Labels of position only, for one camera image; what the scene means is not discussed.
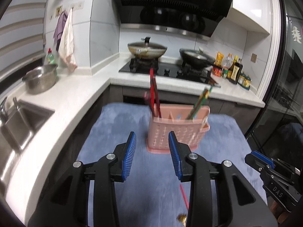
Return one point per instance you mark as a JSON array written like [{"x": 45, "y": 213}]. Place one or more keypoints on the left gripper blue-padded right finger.
[{"x": 179, "y": 153}]

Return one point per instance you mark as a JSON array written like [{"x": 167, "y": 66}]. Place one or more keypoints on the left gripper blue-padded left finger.
[{"x": 125, "y": 154}]

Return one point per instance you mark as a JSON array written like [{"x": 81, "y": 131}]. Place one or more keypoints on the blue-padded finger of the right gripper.
[
  {"x": 255, "y": 163},
  {"x": 264, "y": 159}
]

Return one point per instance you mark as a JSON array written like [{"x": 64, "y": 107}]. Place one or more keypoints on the bright red chopstick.
[{"x": 184, "y": 196}]

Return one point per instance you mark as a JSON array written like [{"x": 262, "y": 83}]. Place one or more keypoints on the gold flower-handled spoon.
[{"x": 182, "y": 218}]

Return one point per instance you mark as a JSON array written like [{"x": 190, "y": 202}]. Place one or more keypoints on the red and green chopstick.
[{"x": 200, "y": 101}]

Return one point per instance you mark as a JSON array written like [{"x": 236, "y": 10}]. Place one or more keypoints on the dark red chopstick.
[{"x": 148, "y": 102}]

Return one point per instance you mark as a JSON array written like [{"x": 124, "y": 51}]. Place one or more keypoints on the pink perforated utensil holder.
[{"x": 187, "y": 131}]

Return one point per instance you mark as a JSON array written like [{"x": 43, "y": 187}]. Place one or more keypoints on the green tray of jars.
[{"x": 244, "y": 81}]

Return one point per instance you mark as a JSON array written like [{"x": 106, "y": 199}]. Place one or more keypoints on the black gas cooktop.
[{"x": 175, "y": 71}]

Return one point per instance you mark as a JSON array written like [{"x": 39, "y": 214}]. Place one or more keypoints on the red seasoning container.
[{"x": 217, "y": 71}]

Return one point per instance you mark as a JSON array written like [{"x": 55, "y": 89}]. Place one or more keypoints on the dark soy sauce bottle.
[{"x": 235, "y": 70}]

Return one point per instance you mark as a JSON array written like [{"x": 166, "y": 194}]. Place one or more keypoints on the right black wok with lid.
[{"x": 195, "y": 59}]

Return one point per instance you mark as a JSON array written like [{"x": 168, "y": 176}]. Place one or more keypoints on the left wok with lid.
[{"x": 146, "y": 50}]

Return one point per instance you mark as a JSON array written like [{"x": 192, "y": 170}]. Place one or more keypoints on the clear plastic oil bottle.
[{"x": 226, "y": 64}]

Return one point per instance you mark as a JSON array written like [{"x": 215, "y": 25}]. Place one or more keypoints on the yellow snack bag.
[{"x": 219, "y": 59}]

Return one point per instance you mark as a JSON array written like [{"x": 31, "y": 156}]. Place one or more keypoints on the stainless steel sink basin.
[{"x": 24, "y": 121}]

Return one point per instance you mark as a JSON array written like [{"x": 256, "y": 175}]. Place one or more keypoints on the cream hanging dish towel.
[{"x": 66, "y": 46}]

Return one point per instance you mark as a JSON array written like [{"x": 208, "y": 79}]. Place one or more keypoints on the green dish soap bottle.
[{"x": 50, "y": 57}]

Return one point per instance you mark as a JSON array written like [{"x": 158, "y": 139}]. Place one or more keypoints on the chrome sink faucet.
[{"x": 3, "y": 113}]

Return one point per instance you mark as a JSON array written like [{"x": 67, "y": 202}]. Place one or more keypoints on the purple hanging cloth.
[{"x": 59, "y": 29}]

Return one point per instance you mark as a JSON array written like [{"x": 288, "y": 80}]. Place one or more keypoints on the black range hood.
[{"x": 195, "y": 18}]

